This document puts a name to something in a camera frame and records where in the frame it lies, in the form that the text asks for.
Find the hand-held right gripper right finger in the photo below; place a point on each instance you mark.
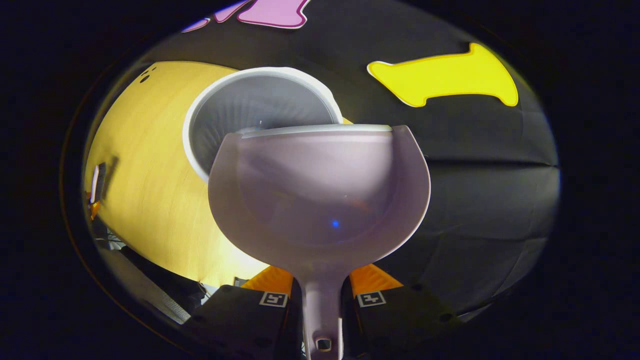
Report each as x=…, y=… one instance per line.
x=400, y=315

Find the white ribbed garbage bin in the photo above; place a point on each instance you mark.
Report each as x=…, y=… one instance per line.
x=250, y=105

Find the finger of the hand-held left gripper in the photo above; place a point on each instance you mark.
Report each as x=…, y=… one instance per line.
x=99, y=182

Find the mauve plastic dustpan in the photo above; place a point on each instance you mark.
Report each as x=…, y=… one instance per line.
x=320, y=185

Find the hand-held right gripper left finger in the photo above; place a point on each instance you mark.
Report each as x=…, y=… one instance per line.
x=245, y=320

